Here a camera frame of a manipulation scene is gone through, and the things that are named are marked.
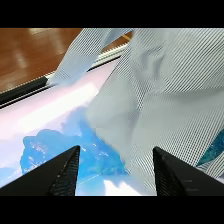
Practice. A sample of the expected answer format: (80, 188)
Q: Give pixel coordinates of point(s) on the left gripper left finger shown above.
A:
(56, 173)

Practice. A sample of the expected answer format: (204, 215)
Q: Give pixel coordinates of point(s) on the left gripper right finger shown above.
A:
(180, 176)

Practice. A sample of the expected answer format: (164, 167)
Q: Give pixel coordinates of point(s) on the black and white striped shirt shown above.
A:
(166, 100)

